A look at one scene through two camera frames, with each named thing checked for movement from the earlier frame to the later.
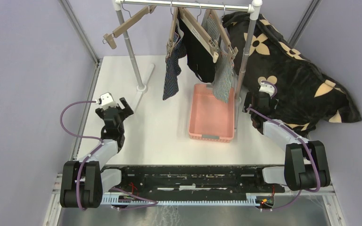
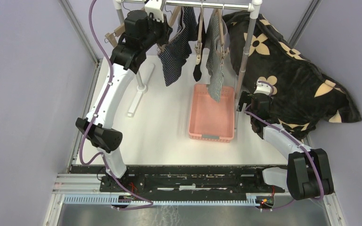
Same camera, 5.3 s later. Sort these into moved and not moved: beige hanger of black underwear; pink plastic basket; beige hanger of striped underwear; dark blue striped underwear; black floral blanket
Moved: beige hanger of striped underwear; beige hanger of black underwear; dark blue striped underwear
Not moved: pink plastic basket; black floral blanket
